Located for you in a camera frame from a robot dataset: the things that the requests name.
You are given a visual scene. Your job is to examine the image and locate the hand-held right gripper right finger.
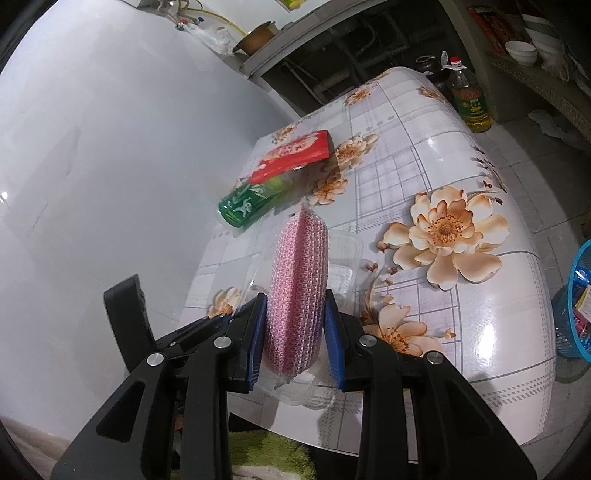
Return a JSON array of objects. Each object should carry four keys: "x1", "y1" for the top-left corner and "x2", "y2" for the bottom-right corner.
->
[{"x1": 323, "y1": 288, "x2": 539, "y2": 480}]

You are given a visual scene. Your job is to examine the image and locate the yellow hose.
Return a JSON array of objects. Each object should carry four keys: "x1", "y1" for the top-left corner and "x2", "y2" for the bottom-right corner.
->
[{"x1": 185, "y1": 0, "x2": 245, "y2": 38}]

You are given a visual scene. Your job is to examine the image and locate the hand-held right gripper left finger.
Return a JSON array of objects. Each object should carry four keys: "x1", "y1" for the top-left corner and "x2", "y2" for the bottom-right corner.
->
[{"x1": 50, "y1": 292, "x2": 269, "y2": 480}]

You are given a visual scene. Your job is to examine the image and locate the white plastic bag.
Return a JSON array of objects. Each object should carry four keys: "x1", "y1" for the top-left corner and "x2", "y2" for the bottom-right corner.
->
[{"x1": 529, "y1": 108, "x2": 587, "y2": 139}]

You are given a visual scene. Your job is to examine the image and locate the cooking oil bottle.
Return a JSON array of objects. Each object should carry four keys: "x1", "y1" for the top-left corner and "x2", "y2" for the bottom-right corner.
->
[{"x1": 445, "y1": 56, "x2": 494, "y2": 134}]

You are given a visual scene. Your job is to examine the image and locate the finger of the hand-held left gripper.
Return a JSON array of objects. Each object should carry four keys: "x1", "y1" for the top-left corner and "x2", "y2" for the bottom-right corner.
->
[{"x1": 102, "y1": 274, "x2": 160, "y2": 372}]

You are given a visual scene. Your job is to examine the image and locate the blue plastic basket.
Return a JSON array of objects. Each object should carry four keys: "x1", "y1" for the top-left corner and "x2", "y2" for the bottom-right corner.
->
[{"x1": 551, "y1": 240, "x2": 591, "y2": 361}]

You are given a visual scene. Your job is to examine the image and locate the red printed package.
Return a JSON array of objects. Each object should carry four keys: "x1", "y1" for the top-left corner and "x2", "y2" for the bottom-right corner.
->
[{"x1": 467, "y1": 4, "x2": 518, "y2": 56}]

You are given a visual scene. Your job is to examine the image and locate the floral tablecloth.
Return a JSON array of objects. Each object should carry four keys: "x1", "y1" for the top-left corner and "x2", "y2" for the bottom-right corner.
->
[{"x1": 178, "y1": 66, "x2": 557, "y2": 450}]

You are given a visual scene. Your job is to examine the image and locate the pink sponge cloth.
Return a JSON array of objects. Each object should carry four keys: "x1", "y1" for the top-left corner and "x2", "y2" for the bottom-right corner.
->
[{"x1": 264, "y1": 203, "x2": 331, "y2": 384}]

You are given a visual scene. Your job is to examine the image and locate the red packet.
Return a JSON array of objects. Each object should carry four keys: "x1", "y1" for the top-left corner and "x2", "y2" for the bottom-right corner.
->
[{"x1": 249, "y1": 130, "x2": 333, "y2": 184}]

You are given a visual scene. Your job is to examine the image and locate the dark jar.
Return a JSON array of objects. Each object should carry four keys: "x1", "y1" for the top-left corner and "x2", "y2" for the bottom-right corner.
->
[{"x1": 413, "y1": 54, "x2": 448, "y2": 88}]

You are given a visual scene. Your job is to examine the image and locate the stack of bowls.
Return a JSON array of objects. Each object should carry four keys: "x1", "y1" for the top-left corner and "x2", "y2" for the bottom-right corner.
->
[{"x1": 522, "y1": 14, "x2": 566, "y2": 63}]

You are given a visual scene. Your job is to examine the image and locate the green rug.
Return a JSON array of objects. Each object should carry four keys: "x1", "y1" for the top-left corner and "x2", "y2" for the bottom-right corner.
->
[{"x1": 228, "y1": 415, "x2": 365, "y2": 480}]

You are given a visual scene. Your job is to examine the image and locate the white bowl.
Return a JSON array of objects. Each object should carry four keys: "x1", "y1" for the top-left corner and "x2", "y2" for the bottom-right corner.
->
[{"x1": 504, "y1": 41, "x2": 539, "y2": 68}]

